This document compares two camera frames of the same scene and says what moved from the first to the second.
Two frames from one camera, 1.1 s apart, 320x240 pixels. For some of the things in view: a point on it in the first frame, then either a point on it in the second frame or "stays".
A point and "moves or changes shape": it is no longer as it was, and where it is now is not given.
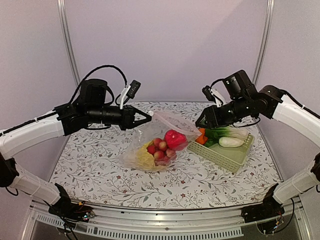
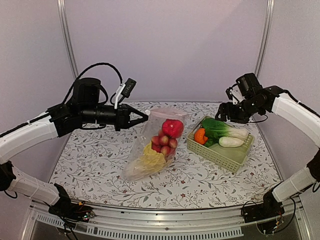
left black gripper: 127,120 stays
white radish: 229,142 stays
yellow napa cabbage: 144,160 moves or changes shape
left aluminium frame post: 63,18 stays
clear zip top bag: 158,142 moves or changes shape
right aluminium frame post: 266,38 stays
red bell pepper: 175,140 -> 172,128
